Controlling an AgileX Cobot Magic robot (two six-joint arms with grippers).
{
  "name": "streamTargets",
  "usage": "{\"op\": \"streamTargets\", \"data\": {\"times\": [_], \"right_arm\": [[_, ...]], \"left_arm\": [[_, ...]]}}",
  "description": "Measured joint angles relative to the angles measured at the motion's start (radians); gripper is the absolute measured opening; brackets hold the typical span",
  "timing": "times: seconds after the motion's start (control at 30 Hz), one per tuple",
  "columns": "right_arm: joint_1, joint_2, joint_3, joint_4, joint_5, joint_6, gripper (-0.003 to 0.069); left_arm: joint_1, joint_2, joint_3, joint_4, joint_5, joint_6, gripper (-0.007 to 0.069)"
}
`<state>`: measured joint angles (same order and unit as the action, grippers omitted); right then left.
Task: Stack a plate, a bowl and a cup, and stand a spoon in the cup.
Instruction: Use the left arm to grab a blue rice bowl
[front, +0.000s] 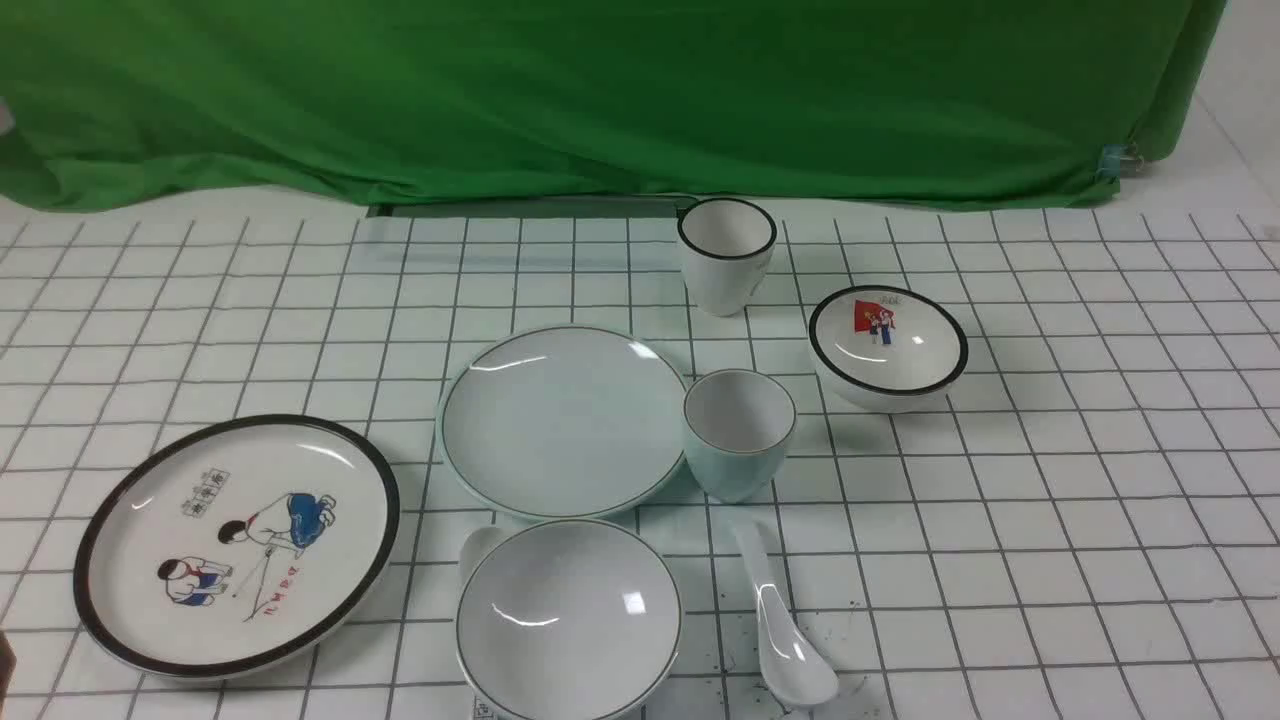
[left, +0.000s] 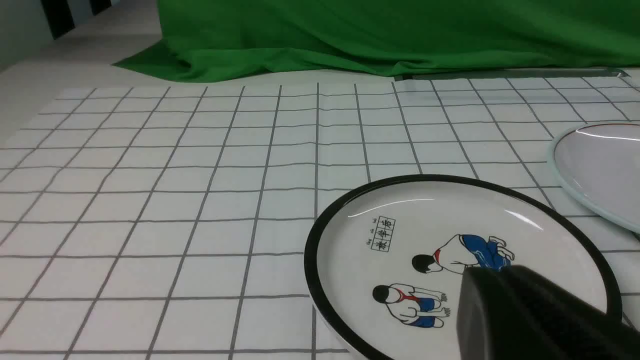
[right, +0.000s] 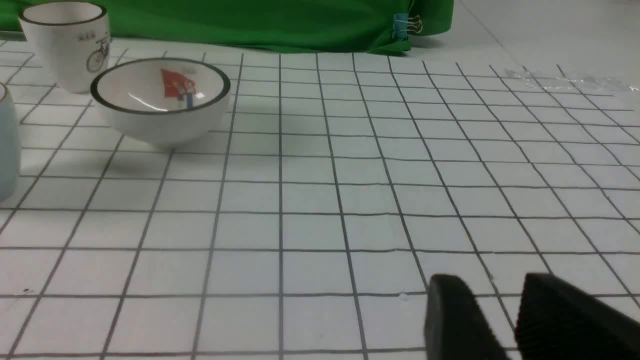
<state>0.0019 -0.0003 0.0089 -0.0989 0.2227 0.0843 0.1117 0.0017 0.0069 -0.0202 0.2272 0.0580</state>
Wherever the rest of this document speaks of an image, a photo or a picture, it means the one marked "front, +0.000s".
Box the pale blue cup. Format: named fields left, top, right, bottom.
left=684, top=368, right=797, bottom=503

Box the pale blue bowl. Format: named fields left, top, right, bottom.
left=454, top=519, right=685, bottom=719

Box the plain white ceramic spoon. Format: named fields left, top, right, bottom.
left=727, top=512, right=838, bottom=708

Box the pale blue plate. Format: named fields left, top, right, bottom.
left=435, top=324, right=686, bottom=521

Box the black-rimmed white cup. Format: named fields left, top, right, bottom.
left=677, top=197, right=778, bottom=316

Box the white spoon with lettering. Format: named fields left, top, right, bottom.
left=457, top=525, right=509, bottom=594

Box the black-rimmed cartoon bowl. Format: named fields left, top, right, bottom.
left=806, top=284, right=970, bottom=414

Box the green backdrop cloth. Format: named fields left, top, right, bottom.
left=1, top=1, right=1226, bottom=211

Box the black-rimmed cartoon plate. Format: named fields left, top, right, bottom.
left=72, top=414, right=401, bottom=682

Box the blue binder clip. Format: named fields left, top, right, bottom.
left=1096, top=143, right=1146, bottom=179

